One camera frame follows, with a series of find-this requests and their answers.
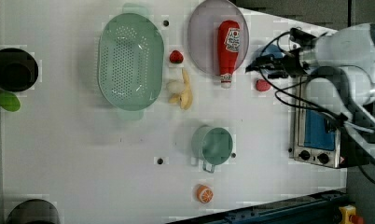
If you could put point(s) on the peeled toy banana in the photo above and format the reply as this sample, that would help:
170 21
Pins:
181 92

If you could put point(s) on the green metal mug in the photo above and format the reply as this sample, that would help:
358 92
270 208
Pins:
212 145

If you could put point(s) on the green perforated colander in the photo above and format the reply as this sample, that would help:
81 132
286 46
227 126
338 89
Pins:
130 61

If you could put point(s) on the red ketchup bottle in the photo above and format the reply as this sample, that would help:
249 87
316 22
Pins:
228 43

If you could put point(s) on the red toy strawberry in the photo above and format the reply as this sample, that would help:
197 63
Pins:
176 57

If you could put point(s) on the blue bowl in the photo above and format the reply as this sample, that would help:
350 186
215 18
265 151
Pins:
271 49

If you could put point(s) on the lilac round plate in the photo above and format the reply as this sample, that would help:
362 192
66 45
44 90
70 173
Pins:
202 33

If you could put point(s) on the green toy fruit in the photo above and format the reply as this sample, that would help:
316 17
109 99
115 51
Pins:
9 101

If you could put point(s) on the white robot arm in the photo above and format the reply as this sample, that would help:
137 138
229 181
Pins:
332 94

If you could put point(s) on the red round toy fruit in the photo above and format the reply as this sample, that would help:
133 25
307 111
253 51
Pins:
262 85

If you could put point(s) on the black round mount lower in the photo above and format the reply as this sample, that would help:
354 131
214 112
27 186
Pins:
35 211

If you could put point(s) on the yellow emergency stop button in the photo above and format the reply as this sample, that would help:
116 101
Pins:
349 215

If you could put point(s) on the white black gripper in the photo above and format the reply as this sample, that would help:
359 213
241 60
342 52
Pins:
278 67

